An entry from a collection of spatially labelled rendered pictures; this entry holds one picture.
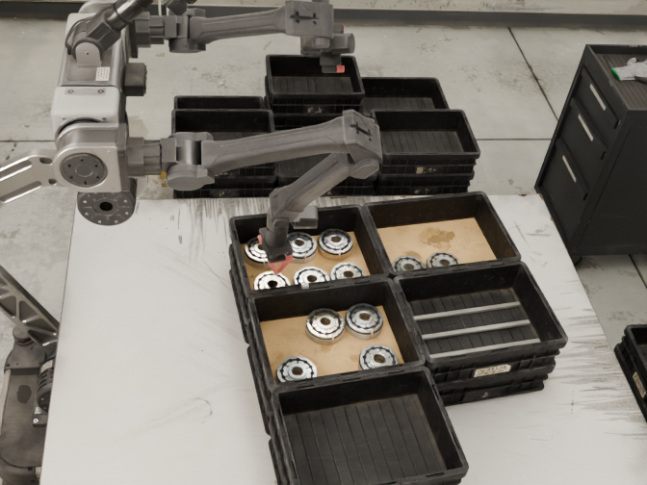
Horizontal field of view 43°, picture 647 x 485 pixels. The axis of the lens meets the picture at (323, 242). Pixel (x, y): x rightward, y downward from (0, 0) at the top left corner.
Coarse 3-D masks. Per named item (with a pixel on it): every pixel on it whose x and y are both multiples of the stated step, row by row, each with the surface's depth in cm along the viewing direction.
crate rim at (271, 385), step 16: (320, 288) 218; (336, 288) 218; (400, 304) 216; (256, 320) 209; (256, 336) 205; (416, 352) 205; (384, 368) 201; (400, 368) 201; (272, 384) 194; (288, 384) 195
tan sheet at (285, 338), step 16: (272, 320) 221; (288, 320) 221; (304, 320) 222; (384, 320) 224; (272, 336) 217; (288, 336) 218; (304, 336) 218; (352, 336) 220; (384, 336) 221; (272, 352) 213; (288, 352) 214; (304, 352) 214; (320, 352) 215; (336, 352) 215; (352, 352) 216; (400, 352) 217; (272, 368) 210; (320, 368) 211; (336, 368) 212; (352, 368) 212
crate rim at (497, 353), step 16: (432, 272) 225; (448, 272) 226; (528, 272) 229; (400, 288) 220; (544, 304) 221; (416, 336) 209; (480, 352) 207; (496, 352) 207; (512, 352) 209; (528, 352) 211; (432, 368) 205
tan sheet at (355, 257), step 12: (360, 252) 242; (276, 264) 236; (300, 264) 237; (312, 264) 237; (324, 264) 238; (336, 264) 238; (360, 264) 239; (252, 276) 231; (288, 276) 233; (252, 288) 228
